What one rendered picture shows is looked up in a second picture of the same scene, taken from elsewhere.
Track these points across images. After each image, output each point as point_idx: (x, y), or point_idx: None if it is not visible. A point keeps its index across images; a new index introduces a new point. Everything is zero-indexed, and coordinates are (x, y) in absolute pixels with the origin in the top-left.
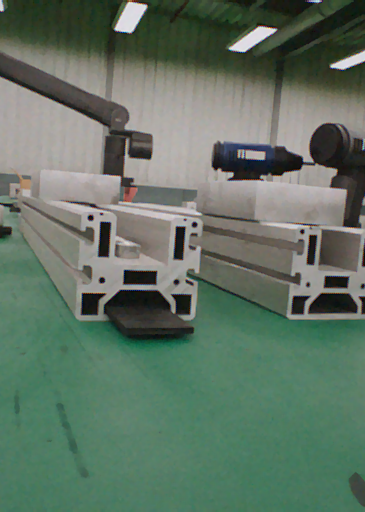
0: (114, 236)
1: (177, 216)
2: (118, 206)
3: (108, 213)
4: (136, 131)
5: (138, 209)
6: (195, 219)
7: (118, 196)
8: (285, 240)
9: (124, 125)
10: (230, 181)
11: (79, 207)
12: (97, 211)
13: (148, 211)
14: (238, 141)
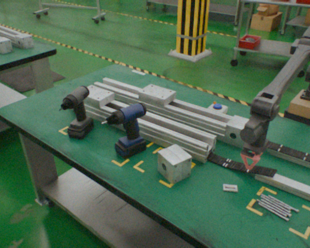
0: (103, 81)
1: (98, 83)
2: (126, 91)
3: (103, 78)
4: (251, 118)
5: (119, 91)
6: (94, 82)
7: (138, 96)
8: None
9: (250, 110)
10: (100, 88)
11: (113, 80)
12: (107, 79)
13: (112, 88)
14: (133, 105)
